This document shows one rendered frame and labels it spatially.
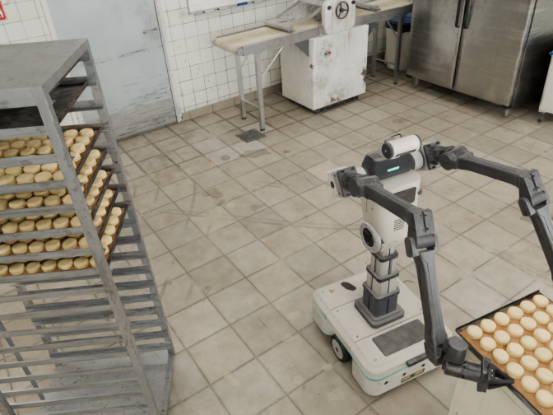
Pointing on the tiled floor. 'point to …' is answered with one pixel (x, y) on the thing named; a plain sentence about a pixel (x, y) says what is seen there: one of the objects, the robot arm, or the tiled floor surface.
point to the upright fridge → (483, 48)
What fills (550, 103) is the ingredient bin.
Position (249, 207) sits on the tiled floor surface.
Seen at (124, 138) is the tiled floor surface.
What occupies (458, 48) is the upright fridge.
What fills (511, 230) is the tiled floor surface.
